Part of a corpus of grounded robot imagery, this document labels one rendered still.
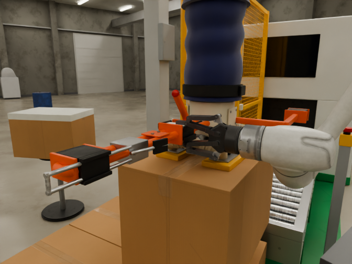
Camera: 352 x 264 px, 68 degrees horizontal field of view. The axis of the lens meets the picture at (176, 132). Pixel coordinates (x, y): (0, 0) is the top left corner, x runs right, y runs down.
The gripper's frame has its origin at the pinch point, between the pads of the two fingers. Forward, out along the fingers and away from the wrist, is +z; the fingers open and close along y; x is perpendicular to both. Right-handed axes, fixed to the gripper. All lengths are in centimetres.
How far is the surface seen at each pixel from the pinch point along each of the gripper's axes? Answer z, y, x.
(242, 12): -10.9, -36.6, 24.7
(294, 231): -31, 60, 63
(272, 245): -22, 72, 63
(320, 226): -44, 120, 184
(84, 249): 55, 65, 5
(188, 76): 4.9, -16.0, 16.8
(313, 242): -40, 120, 155
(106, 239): 51, 65, 17
